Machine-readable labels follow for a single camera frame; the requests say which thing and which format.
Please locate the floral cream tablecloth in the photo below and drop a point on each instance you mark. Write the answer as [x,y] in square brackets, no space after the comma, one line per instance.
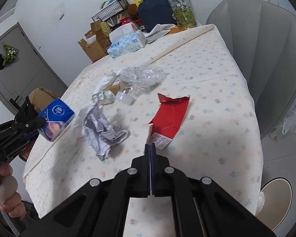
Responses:
[219,136]

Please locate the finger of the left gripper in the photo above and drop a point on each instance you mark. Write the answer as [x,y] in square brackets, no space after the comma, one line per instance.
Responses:
[27,135]
[32,125]

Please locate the person's left hand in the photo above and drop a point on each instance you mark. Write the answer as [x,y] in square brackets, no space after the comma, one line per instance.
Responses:
[10,199]

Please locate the red torn paper package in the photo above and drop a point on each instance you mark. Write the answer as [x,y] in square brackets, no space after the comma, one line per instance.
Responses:
[167,121]

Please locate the crumpled printed paper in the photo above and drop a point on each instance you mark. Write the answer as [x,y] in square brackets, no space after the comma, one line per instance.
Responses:
[101,134]

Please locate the crumpled white tissue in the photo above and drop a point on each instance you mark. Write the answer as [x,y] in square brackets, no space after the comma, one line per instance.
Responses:
[106,80]

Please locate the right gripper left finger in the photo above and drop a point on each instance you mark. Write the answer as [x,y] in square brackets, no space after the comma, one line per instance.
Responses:
[99,208]

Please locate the black wire basket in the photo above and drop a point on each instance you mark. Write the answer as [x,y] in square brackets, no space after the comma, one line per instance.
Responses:
[114,8]

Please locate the clear patterned drink bottle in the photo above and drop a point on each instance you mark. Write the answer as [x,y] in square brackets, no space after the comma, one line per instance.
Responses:
[183,14]

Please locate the open cardboard box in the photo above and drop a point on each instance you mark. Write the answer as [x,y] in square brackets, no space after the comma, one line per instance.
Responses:
[95,43]

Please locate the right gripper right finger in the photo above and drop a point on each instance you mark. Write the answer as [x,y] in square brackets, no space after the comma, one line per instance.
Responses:
[200,206]

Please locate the grey upholstered chair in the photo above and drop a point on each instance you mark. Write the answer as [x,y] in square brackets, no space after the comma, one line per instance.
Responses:
[261,37]

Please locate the navy lunch bag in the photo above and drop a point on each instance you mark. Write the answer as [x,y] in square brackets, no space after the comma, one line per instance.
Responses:
[153,12]

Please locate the blue Thick tissue box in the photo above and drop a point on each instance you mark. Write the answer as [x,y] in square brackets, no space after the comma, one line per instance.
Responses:
[127,44]

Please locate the blue tissue pack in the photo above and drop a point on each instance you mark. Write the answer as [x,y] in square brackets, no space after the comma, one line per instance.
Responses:
[58,115]

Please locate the crushed clear plastic bottle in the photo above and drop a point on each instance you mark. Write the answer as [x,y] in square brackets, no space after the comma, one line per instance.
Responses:
[138,80]

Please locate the beige round trash bin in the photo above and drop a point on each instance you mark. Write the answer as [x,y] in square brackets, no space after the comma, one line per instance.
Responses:
[274,202]

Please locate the small brown cardboard box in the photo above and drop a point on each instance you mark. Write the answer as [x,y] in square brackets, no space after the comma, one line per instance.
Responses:
[115,88]

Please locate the brown and black clothes pile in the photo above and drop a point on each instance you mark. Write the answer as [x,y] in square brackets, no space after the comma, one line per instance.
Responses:
[34,104]

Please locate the clear blister pack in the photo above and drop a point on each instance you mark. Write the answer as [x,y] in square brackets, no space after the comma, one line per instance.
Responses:
[103,97]

